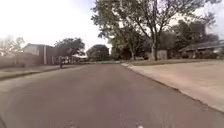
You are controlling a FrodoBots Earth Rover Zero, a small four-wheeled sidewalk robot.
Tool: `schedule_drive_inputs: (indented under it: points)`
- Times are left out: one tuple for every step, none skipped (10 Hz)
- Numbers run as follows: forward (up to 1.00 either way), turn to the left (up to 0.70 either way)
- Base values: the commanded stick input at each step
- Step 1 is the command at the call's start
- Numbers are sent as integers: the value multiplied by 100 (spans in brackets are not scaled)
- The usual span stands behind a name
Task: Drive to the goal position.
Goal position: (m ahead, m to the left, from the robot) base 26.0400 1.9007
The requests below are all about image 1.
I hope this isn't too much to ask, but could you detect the dark round tree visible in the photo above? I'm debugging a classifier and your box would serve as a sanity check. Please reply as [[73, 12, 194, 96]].
[[85, 43, 110, 62]]

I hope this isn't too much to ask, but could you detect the tree with thin trunk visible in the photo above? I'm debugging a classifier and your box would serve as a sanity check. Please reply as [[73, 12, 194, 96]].
[[108, 24, 148, 61]]

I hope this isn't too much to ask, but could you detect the grey asphalt road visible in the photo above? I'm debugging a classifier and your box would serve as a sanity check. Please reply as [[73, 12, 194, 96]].
[[0, 63, 224, 128]]

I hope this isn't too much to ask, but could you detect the dark green tree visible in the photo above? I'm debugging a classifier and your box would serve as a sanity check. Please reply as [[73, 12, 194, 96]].
[[53, 37, 86, 64]]

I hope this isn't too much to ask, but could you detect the grass lawn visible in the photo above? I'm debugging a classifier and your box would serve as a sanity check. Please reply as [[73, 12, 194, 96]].
[[123, 58, 224, 67]]

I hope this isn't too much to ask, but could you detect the large tree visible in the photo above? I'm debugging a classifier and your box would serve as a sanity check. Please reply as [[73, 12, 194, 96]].
[[91, 0, 224, 62]]

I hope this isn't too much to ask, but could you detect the brown house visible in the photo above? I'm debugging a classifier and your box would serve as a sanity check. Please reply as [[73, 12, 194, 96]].
[[0, 42, 58, 68]]

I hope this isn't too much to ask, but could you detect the pale concrete driveway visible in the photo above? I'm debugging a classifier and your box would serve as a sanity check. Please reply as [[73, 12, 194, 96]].
[[121, 59, 224, 114]]

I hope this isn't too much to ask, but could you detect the low dark-roofed house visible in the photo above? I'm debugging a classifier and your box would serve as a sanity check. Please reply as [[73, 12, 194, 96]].
[[178, 39, 224, 60]]

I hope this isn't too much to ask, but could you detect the grass verge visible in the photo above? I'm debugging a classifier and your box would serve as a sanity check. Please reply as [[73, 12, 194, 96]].
[[0, 64, 84, 81]]

